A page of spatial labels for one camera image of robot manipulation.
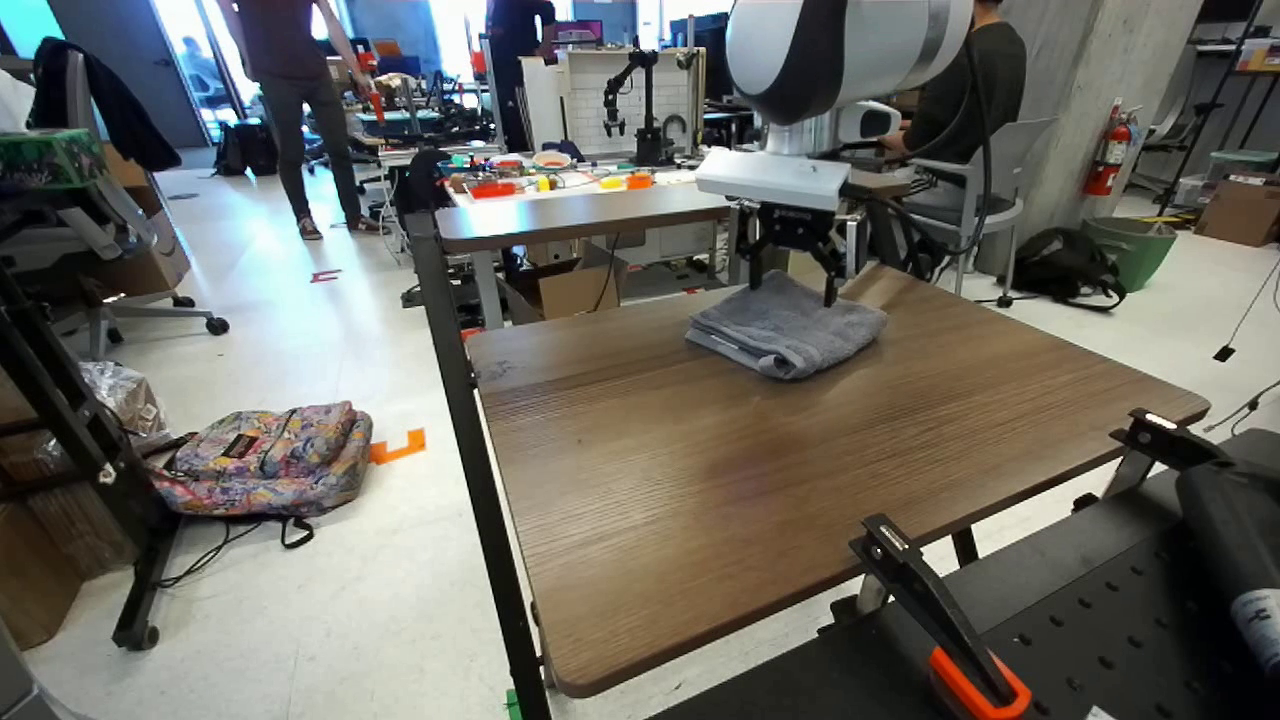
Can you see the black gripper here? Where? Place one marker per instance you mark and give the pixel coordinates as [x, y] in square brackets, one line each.
[798, 227]

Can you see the grey towel cloth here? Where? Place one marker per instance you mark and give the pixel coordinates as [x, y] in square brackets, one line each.
[784, 335]

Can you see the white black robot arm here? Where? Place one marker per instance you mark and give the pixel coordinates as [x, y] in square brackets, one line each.
[853, 63]

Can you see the small black robot arm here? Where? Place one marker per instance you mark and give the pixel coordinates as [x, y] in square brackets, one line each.
[644, 115]

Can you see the grey chair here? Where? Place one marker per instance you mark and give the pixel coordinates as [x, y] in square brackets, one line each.
[983, 212]

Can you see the open cardboard box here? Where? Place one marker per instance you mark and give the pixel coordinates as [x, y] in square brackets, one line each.
[567, 290]

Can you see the grey top table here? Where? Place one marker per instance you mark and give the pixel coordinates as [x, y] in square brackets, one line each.
[574, 219]

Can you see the seated person in black shirt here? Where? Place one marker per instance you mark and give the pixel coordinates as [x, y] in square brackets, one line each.
[974, 85]

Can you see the black bag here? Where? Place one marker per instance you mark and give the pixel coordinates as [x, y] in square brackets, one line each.
[1067, 265]

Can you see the red fire extinguisher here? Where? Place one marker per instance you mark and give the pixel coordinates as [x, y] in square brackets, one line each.
[1104, 154]

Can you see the person in dark blue clothes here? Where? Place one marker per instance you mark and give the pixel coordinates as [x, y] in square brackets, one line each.
[518, 66]

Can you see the green bin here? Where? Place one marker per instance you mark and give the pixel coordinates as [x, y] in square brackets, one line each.
[1143, 254]

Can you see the black metal clamp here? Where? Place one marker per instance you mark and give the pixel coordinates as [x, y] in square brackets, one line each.
[1161, 444]

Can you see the small orange plastic piece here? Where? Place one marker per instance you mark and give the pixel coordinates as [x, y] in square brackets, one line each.
[398, 444]

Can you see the brown cardboard box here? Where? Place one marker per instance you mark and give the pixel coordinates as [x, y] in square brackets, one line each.
[1242, 209]

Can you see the black tripod leg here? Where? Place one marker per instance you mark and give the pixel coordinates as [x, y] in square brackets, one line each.
[1244, 312]

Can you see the black perforated board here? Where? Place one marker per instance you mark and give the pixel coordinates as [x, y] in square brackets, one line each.
[1104, 624]

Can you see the standing person in dark clothes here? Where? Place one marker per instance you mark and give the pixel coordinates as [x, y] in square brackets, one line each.
[302, 92]

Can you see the black cylinder with white label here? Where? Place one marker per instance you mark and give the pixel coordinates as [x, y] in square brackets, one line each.
[1242, 563]

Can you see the colourful patterned backpack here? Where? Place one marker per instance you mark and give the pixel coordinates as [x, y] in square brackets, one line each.
[265, 460]

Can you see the office chair with wheels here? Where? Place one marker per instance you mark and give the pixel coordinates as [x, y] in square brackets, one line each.
[133, 284]

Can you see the clear plastic bag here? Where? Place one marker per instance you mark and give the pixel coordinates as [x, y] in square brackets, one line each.
[122, 399]

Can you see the black jacket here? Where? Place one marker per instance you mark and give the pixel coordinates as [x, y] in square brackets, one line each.
[107, 107]

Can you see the black metal stand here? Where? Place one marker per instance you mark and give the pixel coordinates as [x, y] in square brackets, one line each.
[95, 454]

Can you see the black desk frame post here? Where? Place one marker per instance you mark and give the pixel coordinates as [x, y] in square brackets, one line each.
[464, 441]

